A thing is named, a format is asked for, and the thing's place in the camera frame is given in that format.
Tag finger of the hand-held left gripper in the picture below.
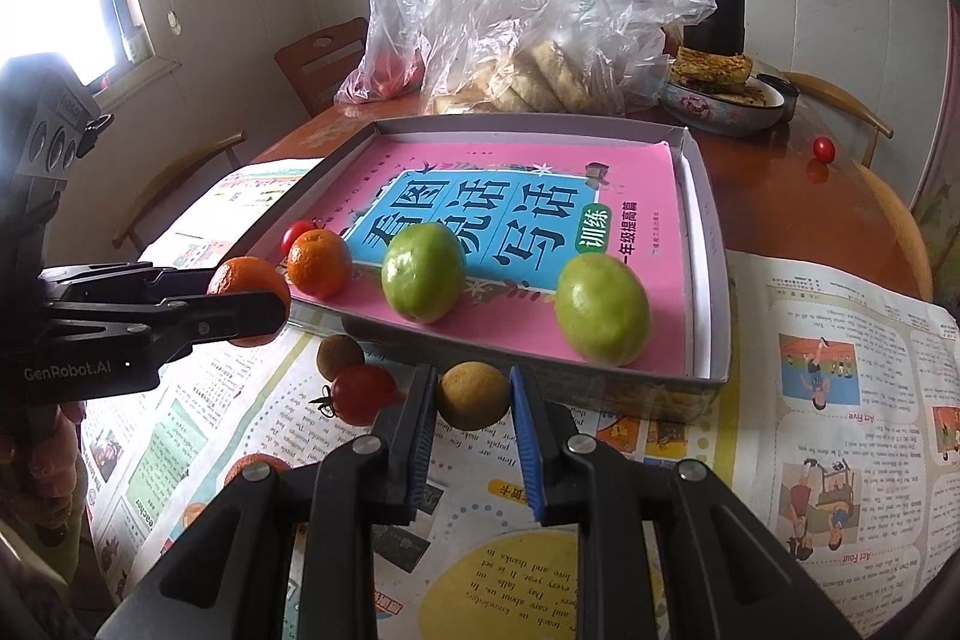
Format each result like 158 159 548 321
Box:
41 263 218 304
45 289 290 357

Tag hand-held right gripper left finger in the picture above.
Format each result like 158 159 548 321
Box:
97 364 437 640

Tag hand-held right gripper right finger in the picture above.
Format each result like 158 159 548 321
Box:
510 366 863 640

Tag small orange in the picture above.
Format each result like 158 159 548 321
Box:
223 452 293 487
206 256 292 348

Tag brown longan fruit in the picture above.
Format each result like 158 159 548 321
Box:
436 361 512 431
316 334 366 382

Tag large orange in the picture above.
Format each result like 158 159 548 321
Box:
286 229 353 300

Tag green round fruit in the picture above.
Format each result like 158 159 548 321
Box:
555 254 652 367
381 224 466 324

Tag grey cardboard box tray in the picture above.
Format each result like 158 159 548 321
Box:
244 113 732 422

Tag person's left forearm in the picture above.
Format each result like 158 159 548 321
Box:
0 400 95 581

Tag pile of red fruits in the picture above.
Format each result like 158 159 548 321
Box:
352 51 425 100

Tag red cherry tomato with stem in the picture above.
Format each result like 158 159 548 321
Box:
311 364 402 427

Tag folded newspaper sheet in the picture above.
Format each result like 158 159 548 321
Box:
139 158 327 270

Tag pink book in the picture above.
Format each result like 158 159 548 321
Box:
322 131 695 371

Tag wooden chair back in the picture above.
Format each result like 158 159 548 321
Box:
274 17 370 120

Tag large colourful newspaper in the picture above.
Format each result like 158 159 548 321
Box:
79 156 960 640

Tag stack of flatbreads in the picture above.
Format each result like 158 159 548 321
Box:
435 40 601 115

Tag floral enamel bowl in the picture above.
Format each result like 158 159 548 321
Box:
660 77 787 137

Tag browned pancakes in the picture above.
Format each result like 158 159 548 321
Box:
670 47 753 90

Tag small dark cup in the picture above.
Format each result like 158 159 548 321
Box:
757 74 800 122

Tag cartoon print cloth wardrobe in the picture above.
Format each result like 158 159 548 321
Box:
907 2 960 259

